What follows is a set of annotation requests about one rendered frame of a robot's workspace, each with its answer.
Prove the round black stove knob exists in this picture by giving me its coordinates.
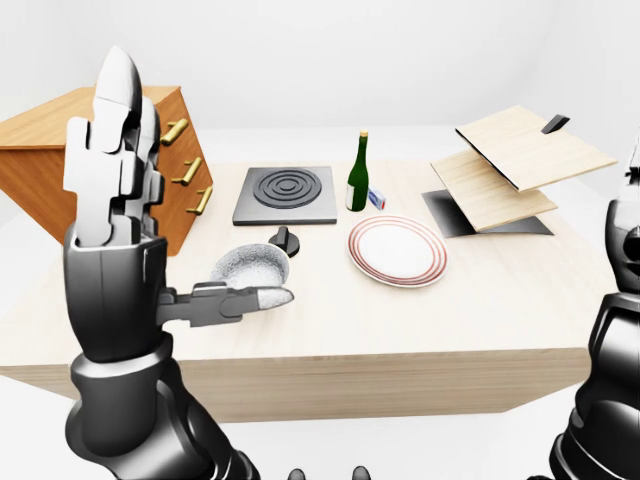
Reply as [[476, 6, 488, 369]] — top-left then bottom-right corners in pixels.
[[267, 225, 303, 259]]

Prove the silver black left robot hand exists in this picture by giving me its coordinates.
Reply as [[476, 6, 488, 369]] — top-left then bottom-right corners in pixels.
[[62, 45, 296, 364]]

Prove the brass drawer handle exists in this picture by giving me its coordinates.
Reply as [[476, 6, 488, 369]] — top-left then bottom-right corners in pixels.
[[159, 118, 190, 147], [172, 156, 203, 187], [185, 185, 215, 216]]

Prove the wooden cabinet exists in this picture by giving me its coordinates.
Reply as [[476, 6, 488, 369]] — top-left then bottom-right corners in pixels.
[[0, 85, 215, 258]]

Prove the white plate with red rings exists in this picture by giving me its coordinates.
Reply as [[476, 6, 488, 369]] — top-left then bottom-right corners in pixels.
[[347, 215, 449, 289]]

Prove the green wine bottle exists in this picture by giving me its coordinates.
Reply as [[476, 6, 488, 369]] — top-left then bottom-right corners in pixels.
[[344, 129, 371, 213]]

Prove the wooden cabinet drawer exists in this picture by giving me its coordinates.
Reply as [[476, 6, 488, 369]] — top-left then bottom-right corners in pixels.
[[158, 130, 214, 197], [152, 87, 202, 151], [155, 172, 215, 258]]

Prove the flat dark stove plate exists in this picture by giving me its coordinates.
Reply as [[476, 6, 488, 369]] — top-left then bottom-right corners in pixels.
[[231, 165, 339, 228]]

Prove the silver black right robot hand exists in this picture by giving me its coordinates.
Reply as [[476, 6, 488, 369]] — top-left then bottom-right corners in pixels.
[[604, 127, 640, 297]]

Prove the pale wooden rack, dark base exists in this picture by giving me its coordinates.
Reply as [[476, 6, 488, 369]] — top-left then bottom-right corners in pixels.
[[420, 104, 620, 240]]

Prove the speckled grey bowl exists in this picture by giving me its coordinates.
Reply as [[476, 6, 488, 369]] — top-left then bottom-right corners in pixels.
[[209, 242, 292, 292]]

